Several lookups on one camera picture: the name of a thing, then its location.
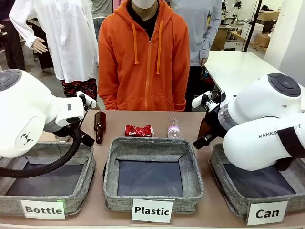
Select white Plastic label card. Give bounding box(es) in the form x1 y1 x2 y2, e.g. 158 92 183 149
131 198 174 224

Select white face mask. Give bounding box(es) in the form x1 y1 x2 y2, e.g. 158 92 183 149
132 0 157 10

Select grey basket labelled Bottle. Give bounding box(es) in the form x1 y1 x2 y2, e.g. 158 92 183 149
0 142 97 219

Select black stand pole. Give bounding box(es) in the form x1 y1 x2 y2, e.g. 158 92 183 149
242 0 263 52

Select brown glass bottle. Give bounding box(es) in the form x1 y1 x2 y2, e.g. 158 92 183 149
93 111 107 145

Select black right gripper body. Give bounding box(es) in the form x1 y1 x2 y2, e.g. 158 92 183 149
197 107 227 142

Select black left arm hose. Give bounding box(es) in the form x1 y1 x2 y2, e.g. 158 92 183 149
0 126 82 178

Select white Bottle label card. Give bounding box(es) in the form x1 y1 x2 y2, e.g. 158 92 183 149
20 199 66 220

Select wooden background desk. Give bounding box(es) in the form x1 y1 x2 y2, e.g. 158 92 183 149
211 23 244 51

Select grey basket labelled Plastic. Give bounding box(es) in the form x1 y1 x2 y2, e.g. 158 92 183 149
102 136 205 214

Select white Can label card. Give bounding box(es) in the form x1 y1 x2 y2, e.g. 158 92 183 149
246 201 289 227

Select person in dark clothes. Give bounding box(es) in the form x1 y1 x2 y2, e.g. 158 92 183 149
0 0 26 71

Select figure in grey hoodie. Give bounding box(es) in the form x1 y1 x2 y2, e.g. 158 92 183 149
166 0 222 112

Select person in orange hoodie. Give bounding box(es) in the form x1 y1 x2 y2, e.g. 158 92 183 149
98 0 191 112

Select mannequin in white shirt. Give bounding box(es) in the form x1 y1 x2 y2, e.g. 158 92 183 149
9 0 100 84

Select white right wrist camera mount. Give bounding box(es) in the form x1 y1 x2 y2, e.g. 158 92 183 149
192 92 220 112

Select mannequin hand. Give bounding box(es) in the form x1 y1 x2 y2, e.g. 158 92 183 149
32 38 50 54

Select crushed red can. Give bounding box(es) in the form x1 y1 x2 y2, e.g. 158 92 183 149
124 125 153 138

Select red floral shorts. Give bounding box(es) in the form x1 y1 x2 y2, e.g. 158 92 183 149
61 78 98 101

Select cardboard box on shelf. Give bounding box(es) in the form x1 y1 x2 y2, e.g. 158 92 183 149
258 10 281 21

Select small pink-label plastic bottle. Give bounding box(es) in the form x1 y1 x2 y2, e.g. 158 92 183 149
167 116 181 139

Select grey basket labelled Can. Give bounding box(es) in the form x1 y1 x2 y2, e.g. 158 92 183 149
208 142 305 219

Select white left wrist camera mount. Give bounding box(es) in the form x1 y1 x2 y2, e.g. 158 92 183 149
76 90 97 108

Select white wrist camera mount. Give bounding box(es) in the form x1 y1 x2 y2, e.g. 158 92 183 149
192 92 220 112
76 90 97 108

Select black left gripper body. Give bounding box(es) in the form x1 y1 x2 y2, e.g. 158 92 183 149
69 121 86 139

